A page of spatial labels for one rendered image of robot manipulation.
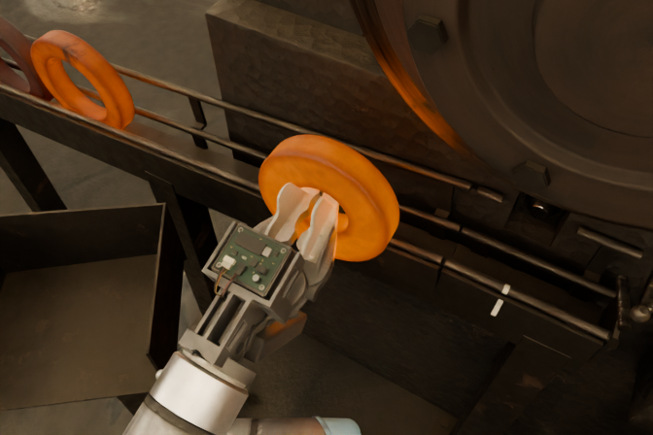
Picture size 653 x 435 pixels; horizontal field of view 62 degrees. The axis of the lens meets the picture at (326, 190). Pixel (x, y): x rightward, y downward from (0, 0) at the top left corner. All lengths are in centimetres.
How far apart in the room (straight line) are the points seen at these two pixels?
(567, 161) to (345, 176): 20
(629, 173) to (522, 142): 7
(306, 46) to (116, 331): 45
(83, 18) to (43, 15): 17
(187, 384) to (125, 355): 30
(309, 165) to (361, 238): 10
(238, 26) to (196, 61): 140
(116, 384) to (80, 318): 12
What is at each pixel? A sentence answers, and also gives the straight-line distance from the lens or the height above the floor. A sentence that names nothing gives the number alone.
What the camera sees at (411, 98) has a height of 94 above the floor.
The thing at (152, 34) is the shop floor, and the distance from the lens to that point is 232.
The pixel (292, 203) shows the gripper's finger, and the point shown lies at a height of 86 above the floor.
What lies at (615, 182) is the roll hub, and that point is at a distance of 39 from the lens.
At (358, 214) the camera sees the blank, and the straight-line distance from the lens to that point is 54.
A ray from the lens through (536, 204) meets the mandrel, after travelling 72.
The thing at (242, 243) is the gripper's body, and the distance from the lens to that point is 48.
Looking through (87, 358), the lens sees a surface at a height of 60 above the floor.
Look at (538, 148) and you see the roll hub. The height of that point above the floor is 102.
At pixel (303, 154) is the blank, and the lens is 52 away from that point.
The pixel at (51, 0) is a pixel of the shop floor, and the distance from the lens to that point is 267.
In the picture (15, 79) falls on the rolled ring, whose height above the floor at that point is 62.
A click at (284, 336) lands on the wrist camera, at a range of 56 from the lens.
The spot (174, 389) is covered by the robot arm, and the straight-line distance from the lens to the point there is 48.
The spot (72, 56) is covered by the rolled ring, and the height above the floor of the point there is 77.
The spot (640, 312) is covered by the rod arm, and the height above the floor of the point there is 91.
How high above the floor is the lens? 128
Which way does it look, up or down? 51 degrees down
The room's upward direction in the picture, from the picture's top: straight up
